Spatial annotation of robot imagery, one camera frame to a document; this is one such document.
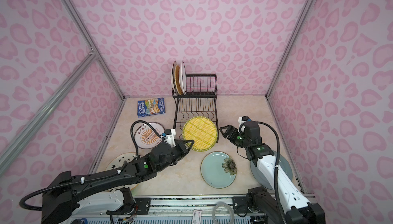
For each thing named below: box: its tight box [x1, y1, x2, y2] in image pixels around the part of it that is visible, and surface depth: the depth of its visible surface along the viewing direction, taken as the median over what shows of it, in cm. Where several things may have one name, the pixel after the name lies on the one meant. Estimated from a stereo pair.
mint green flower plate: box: [200, 150, 237, 189], surface depth 86 cm
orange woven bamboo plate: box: [174, 64, 183, 96], surface depth 86 cm
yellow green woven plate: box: [182, 116, 218, 152], surface depth 77 cm
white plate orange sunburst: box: [134, 121, 165, 150], surface depth 99 cm
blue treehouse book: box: [137, 97, 166, 118], surface depth 112 cm
